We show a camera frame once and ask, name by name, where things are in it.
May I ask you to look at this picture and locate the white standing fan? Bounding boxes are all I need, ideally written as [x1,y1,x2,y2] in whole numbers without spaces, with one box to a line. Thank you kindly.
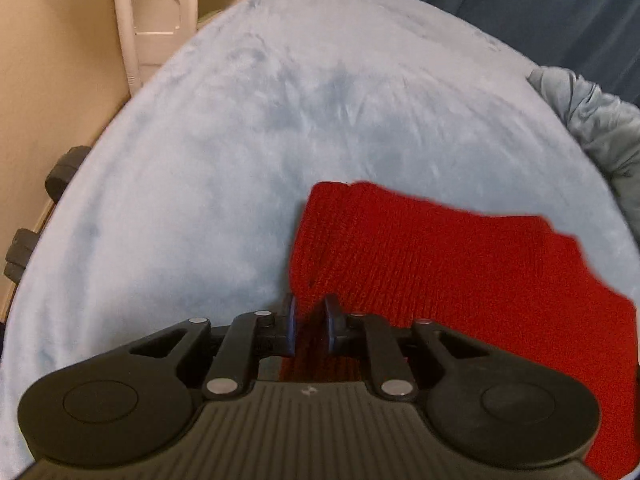
[114,0,198,94]

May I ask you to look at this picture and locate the light blue bed sheet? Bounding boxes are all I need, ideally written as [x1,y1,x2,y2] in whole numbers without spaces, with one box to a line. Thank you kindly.
[1,0,639,479]

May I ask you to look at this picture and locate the dark blue curtain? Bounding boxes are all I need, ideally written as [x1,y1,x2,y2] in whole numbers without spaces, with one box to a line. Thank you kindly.
[420,0,639,104]

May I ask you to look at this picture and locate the grey blue duvet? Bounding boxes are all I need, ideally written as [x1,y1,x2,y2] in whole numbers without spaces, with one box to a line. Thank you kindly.
[528,66,639,238]

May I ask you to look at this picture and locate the red knit sweater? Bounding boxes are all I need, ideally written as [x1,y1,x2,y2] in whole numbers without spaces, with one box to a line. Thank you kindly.
[282,182,639,479]

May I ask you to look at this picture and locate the black dumbbell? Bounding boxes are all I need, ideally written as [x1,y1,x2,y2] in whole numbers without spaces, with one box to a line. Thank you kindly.
[3,229,40,284]
[44,145,91,204]

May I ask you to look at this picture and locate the black dumbbell near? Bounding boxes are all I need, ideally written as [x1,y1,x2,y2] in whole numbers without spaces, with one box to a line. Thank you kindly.
[3,229,40,284]

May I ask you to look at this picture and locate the black dumbbell far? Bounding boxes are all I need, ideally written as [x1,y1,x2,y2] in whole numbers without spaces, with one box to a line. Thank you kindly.
[44,145,91,204]

